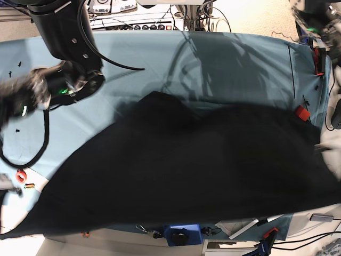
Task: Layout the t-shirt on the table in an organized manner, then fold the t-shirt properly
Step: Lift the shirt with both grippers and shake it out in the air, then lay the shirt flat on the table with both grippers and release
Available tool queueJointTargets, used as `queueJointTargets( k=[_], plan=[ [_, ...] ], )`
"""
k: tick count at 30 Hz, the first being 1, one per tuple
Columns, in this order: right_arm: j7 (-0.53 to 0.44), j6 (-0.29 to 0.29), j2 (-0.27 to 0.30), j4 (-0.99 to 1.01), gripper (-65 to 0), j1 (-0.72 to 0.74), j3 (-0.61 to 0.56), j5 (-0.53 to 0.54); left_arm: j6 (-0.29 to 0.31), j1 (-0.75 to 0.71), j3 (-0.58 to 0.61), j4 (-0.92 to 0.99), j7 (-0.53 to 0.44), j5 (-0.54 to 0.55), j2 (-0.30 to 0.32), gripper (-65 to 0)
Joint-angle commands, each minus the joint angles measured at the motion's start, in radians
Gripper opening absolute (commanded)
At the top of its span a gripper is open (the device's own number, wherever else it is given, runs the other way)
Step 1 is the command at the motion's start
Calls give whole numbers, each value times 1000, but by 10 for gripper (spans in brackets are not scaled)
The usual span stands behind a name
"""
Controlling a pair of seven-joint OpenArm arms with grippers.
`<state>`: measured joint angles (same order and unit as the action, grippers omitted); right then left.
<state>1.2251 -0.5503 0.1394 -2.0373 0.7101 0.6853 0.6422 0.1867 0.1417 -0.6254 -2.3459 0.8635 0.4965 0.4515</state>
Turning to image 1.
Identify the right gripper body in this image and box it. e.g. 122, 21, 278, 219
1, 68, 52, 126

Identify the black t-shirt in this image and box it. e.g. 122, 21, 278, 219
1, 92, 340, 239

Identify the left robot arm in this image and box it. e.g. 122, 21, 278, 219
289, 1, 340, 60

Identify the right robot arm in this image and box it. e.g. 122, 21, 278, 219
1, 1, 104, 125

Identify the orange tape roll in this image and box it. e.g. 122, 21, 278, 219
15, 169, 27, 184

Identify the small brass battery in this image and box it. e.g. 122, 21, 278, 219
24, 183, 35, 189

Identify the metal carabiner keyring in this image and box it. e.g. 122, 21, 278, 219
135, 225, 164, 239

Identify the blue plastic box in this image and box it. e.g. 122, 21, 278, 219
164, 224, 203, 247

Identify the folded map booklet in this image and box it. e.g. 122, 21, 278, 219
215, 218, 259, 239

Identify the teal table cloth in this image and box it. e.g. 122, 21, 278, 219
0, 29, 332, 241

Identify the long black rod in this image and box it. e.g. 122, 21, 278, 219
287, 45, 296, 99

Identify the black white marker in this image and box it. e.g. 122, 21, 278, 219
257, 214, 282, 226

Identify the red cube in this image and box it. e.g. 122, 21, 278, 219
295, 106, 310, 122

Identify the short black rod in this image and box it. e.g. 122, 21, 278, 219
302, 95, 312, 123

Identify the blue orange bottom clamp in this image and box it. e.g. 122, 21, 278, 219
243, 227, 279, 256

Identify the orange black clamp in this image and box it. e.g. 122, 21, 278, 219
313, 47, 327, 76

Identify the black computer mouse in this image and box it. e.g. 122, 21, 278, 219
331, 99, 341, 130

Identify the grey usb hub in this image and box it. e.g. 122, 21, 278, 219
310, 213, 334, 222

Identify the power strip with red switch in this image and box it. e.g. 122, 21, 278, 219
105, 23, 174, 30

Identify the black clip with ring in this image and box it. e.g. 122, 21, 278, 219
201, 227, 222, 236

